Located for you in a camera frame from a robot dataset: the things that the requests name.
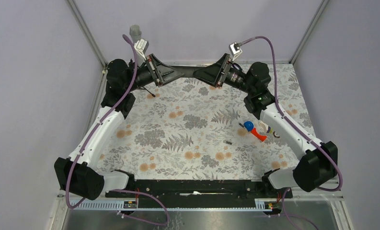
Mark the silver microphone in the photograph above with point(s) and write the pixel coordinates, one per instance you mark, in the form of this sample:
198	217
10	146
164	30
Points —
135	34

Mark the floral patterned mat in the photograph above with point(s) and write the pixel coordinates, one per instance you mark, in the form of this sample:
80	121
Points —
180	135

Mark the white slotted cable duct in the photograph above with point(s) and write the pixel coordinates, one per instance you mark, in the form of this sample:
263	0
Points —
132	205

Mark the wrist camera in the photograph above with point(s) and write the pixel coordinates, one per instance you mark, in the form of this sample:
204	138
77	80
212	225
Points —
141	47
235	51

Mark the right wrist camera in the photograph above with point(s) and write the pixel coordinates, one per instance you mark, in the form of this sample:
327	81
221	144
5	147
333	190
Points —
235	51

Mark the black remote control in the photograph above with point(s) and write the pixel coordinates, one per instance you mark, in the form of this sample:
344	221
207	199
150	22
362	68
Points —
188	70

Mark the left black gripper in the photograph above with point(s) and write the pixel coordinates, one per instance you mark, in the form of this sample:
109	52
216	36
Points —
164	74

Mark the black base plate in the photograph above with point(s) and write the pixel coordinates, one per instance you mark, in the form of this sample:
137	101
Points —
199	193

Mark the blue and orange toy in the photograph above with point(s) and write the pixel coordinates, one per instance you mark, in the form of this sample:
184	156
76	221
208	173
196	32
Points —
249	126

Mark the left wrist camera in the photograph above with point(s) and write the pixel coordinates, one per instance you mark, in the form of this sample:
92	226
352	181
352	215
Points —
141	47

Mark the black tripod microphone stand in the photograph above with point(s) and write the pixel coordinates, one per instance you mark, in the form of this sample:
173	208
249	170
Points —
145	89

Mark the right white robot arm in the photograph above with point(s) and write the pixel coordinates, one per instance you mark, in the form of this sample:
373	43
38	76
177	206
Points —
317	159

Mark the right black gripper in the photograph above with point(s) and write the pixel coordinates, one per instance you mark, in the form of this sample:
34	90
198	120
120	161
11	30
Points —
224	65

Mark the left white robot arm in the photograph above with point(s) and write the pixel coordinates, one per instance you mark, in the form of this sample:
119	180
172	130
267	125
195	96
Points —
77	173

